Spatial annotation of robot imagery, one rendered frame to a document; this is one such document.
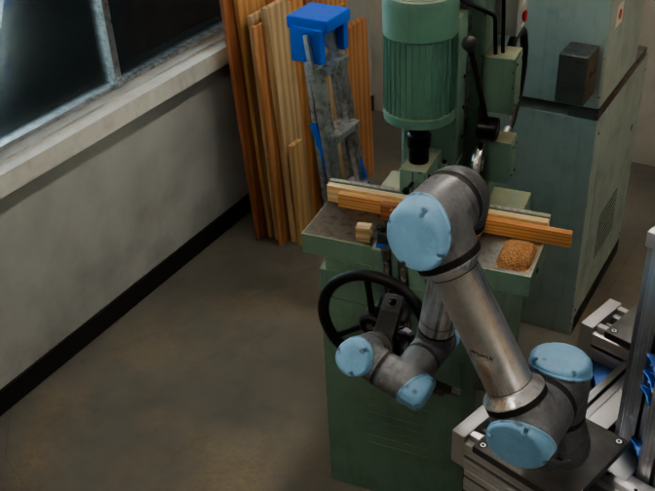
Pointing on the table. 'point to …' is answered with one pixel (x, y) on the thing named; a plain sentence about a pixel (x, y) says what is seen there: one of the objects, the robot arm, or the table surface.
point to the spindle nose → (418, 146)
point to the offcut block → (364, 232)
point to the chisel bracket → (419, 170)
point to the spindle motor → (420, 62)
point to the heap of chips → (517, 255)
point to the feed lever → (485, 128)
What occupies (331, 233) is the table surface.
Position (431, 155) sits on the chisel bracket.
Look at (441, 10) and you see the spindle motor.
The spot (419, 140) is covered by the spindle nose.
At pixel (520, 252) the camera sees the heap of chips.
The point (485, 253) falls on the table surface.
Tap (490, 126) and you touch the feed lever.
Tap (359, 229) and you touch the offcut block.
